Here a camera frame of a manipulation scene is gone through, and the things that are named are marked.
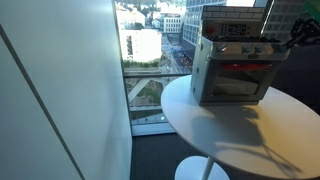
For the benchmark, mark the grey toy stove oven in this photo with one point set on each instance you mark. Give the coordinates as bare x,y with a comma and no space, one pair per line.
234,27

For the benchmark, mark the red oven door handle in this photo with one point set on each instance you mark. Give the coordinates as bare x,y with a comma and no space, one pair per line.
245,66

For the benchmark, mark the blue stove knob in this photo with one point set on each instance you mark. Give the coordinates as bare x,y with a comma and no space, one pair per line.
283,49
246,48
259,49
221,48

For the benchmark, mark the round white table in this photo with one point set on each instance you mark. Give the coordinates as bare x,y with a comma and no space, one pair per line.
277,138

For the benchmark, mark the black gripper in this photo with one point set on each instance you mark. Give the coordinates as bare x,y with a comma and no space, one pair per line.
305,31

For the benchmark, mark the white table base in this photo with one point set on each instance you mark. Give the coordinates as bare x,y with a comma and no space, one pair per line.
199,168

